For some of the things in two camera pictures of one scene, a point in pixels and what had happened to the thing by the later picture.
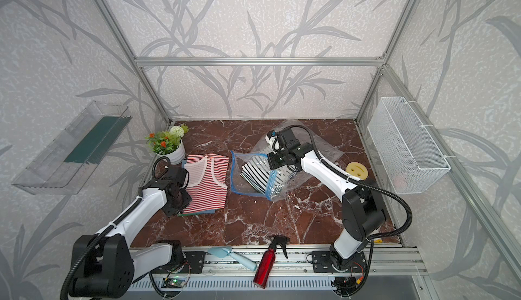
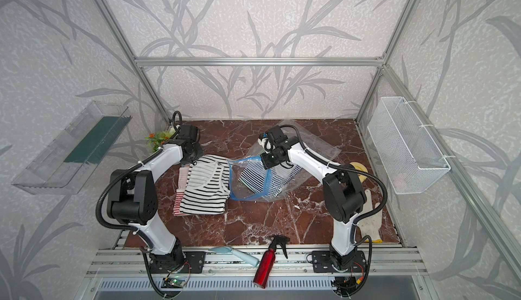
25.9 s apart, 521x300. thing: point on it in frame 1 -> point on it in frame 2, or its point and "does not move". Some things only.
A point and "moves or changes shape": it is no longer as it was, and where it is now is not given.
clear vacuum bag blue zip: (271, 163) does not move
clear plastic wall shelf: (66, 162) does not move
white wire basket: (410, 157) does not move
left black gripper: (187, 198) -> (199, 146)
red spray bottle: (266, 260) does not move
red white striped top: (207, 182) moves or changes shape
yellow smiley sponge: (357, 169) does not move
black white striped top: (258, 173) -> (207, 187)
